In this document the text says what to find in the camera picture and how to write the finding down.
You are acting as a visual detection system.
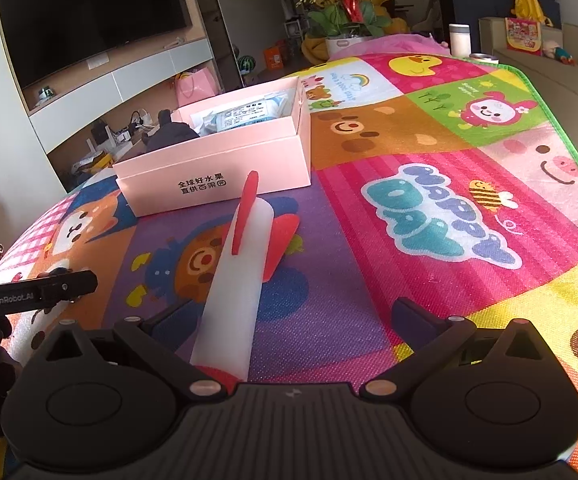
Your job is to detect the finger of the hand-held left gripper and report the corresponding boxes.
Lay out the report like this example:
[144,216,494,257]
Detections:
[39,269,99,307]

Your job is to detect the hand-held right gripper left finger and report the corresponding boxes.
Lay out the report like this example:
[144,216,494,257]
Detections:
[32,300,220,402]

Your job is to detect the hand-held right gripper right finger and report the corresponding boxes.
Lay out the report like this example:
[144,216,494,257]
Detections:
[361,297,552,401]

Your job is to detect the white red toy rocket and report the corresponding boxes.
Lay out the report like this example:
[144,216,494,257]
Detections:
[188,169,303,399]

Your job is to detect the pink cardboard box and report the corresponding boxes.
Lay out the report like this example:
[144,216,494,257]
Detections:
[112,75,313,219]

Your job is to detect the blue plastic packet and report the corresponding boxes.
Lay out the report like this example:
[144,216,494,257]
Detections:
[198,90,291,137]

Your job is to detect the colourful cartoon play mat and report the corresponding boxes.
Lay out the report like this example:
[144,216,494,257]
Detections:
[0,49,578,480]

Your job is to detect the yellow packet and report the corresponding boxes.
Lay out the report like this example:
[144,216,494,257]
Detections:
[71,152,115,176]

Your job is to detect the pink gift bag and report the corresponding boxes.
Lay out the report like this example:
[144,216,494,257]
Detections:
[173,67,220,109]

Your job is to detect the black television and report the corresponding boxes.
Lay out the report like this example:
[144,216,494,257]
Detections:
[0,0,196,89]

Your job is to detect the beige sofa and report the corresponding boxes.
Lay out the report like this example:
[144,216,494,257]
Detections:
[478,14,578,213]

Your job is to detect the white flower pot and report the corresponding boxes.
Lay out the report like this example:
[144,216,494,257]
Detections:
[324,34,375,59]

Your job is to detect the white thermos bottle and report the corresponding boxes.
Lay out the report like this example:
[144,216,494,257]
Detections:
[448,23,472,59]

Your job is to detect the orange box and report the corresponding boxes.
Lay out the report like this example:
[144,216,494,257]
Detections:
[262,45,285,71]

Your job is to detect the yellow plush toy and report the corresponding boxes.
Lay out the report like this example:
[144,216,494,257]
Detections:
[301,0,411,66]

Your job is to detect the small plush doll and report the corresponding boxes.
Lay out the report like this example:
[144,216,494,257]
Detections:
[541,39,578,66]

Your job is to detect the printed paper bag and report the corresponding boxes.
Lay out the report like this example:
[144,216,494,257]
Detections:
[504,16,544,56]

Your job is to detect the dark sideboard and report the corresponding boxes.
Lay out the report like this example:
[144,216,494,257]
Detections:
[438,0,562,47]

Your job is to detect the yellow backpack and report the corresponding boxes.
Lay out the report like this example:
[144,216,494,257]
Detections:
[511,0,553,29]

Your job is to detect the wooden white wall cabinet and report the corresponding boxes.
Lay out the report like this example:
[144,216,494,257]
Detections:
[0,0,230,193]

